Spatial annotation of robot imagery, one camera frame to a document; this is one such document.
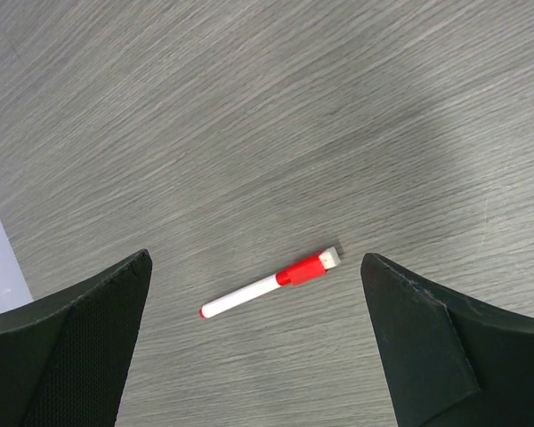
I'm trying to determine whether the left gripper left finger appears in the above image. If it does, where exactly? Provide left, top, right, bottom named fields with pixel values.
left=0, top=249, right=152, bottom=426

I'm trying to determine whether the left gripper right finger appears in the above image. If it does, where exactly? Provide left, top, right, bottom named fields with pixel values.
left=360, top=254, right=534, bottom=426

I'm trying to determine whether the red cap white marker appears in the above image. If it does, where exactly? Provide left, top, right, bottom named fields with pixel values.
left=199, top=246, right=341, bottom=318

